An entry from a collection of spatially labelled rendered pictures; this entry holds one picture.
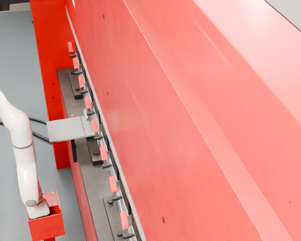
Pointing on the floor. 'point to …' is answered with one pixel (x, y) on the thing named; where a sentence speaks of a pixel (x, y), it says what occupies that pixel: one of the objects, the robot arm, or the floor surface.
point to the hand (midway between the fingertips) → (42, 221)
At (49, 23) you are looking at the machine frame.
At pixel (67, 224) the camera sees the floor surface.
